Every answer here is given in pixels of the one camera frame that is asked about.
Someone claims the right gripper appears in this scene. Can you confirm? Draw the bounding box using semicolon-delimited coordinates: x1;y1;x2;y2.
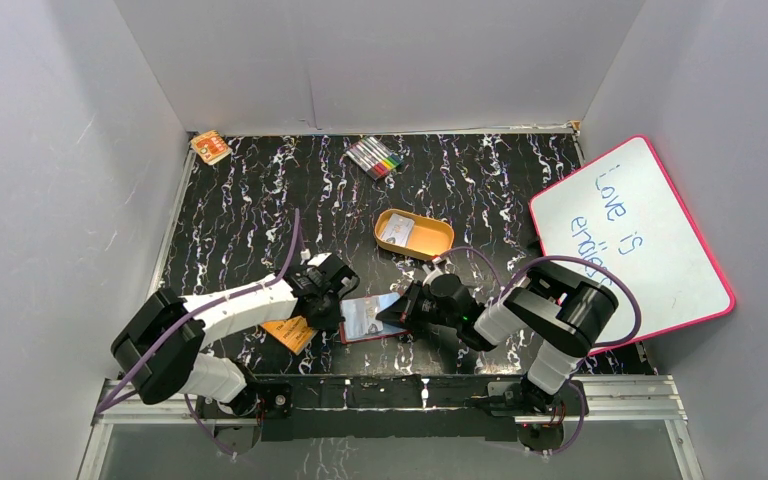
377;279;460;331

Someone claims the red card holder wallet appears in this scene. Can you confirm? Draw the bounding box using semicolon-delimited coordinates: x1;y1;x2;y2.
339;293;407;344

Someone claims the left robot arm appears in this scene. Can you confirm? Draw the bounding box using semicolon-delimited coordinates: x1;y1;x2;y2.
110;253;360;416

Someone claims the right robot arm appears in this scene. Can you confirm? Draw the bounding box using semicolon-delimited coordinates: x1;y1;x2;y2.
376;257;619;414

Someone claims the white card in tray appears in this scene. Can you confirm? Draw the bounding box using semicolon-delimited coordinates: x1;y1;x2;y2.
379;213;415;247

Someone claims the small orange card box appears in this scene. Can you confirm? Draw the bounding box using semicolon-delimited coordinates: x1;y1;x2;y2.
190;130;231;165

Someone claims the orange book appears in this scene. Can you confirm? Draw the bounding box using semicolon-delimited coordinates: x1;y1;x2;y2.
261;316;318;355

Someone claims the orange oval tray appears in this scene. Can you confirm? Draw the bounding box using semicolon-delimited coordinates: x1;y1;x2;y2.
374;208;455;261

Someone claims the pack of coloured markers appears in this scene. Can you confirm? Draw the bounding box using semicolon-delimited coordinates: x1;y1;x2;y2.
345;136;403;180

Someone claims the black metal base rail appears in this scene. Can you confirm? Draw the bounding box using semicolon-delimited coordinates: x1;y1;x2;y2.
92;372;690;458

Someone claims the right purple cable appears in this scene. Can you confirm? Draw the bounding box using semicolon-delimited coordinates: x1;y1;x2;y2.
423;246;644;455

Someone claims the purple cable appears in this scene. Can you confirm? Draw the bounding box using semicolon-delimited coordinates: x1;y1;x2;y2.
94;207;312;416
423;246;644;455

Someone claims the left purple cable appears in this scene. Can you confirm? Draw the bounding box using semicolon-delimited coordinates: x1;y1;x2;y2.
94;207;312;416

